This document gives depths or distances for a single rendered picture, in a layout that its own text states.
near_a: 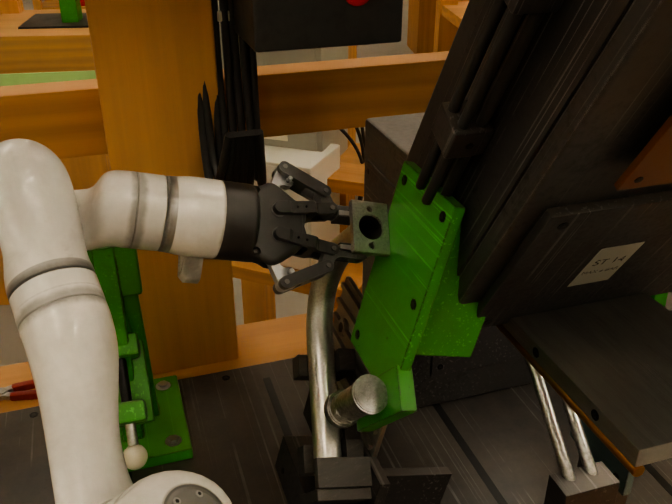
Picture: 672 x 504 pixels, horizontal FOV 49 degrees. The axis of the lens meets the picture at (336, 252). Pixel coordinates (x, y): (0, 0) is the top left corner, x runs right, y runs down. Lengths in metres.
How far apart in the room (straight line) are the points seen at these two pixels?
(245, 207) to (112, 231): 0.12
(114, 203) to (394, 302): 0.28
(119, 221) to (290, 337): 0.55
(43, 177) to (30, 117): 0.39
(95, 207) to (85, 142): 0.36
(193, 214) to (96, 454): 0.22
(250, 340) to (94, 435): 0.58
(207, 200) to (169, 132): 0.28
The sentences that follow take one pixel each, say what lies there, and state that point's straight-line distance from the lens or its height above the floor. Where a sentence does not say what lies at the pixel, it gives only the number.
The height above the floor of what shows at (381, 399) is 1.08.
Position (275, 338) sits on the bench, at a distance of 1.16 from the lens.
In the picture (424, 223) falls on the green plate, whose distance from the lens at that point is 0.68.
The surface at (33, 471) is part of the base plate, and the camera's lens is 0.97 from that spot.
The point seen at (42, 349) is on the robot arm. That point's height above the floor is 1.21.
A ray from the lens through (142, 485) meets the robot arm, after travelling 0.54.
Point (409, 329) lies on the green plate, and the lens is 0.69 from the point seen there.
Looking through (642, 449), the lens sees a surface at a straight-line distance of 0.64.
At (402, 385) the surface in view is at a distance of 0.71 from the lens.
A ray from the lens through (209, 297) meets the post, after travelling 1.05.
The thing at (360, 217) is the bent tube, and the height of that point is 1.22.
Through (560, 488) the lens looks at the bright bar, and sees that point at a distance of 0.77.
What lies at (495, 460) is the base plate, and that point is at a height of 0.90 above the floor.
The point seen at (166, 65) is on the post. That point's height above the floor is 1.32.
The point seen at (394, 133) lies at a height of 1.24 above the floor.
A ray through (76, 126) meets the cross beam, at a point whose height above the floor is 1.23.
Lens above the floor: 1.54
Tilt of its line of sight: 28 degrees down
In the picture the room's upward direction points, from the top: straight up
